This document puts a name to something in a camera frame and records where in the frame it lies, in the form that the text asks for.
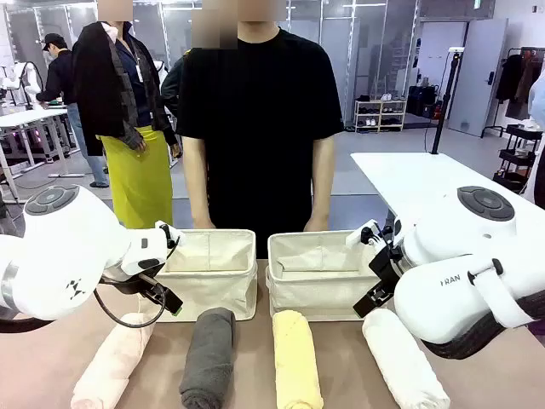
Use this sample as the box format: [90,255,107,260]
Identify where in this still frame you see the person in black t-shirt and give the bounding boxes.
[176,27,345,259]

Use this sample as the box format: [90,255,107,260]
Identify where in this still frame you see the yellow towel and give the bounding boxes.
[272,309,324,409]

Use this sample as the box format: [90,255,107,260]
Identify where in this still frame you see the person's left hand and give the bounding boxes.
[303,216,331,233]

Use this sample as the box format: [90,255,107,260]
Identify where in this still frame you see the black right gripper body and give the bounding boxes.
[368,244,404,291]

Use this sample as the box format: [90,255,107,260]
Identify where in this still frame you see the black trolley cart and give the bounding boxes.
[492,124,544,195]

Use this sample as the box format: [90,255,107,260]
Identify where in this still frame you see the black suitcases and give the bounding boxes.
[406,84,439,119]

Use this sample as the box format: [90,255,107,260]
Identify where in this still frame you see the pink towel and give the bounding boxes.
[70,312,155,409]

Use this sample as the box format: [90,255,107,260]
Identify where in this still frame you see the person's right forearm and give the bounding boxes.
[184,168,215,221]

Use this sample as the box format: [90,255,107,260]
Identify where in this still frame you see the cream fabric basket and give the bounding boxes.
[266,230,385,322]
[152,228,259,323]

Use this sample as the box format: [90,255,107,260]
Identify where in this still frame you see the black tripod pole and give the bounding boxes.
[430,47,465,155]

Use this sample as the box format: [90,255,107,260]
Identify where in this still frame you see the grey door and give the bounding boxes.
[447,17,510,138]

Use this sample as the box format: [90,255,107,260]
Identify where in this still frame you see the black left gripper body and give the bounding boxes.
[100,272,169,302]

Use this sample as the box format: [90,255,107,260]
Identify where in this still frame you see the person in dark jacket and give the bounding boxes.
[160,49,192,124]

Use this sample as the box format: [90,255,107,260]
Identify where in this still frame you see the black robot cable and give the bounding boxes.
[93,272,168,329]

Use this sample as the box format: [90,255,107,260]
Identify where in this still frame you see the white desk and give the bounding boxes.
[0,106,86,205]

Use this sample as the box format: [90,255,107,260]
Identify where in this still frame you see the clothes rack with coats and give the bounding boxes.
[480,46,545,140]

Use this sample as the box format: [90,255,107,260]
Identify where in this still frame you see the figure with yellow skirt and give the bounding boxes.
[72,20,178,230]

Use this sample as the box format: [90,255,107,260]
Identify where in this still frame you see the person's right hand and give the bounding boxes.
[192,214,217,232]

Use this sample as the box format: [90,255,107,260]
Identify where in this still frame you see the small white robot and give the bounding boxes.
[0,60,43,107]

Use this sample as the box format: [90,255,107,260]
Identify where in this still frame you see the white table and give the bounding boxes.
[349,152,545,242]

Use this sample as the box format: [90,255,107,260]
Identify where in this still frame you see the white towel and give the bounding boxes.
[361,308,451,409]

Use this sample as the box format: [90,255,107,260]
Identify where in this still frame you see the white shoe rack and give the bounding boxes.
[354,98,408,132]

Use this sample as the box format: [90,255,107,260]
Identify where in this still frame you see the person's left forearm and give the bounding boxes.
[307,168,337,222]

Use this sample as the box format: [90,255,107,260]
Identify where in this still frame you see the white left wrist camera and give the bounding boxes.
[153,220,187,251]

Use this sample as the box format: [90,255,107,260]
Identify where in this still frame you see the grey rolled towel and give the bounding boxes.
[178,306,238,409]

